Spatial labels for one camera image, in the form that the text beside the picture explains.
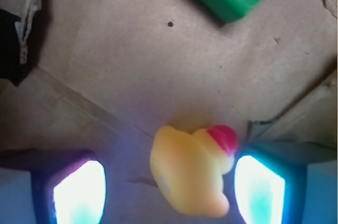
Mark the brown paper bag bin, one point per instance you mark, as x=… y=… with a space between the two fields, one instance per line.
x=107 y=74

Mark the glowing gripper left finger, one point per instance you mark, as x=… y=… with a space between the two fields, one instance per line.
x=52 y=186

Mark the yellow rubber duck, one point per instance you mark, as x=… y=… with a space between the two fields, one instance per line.
x=189 y=168

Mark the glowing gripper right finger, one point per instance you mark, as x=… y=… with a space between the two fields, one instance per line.
x=279 y=182

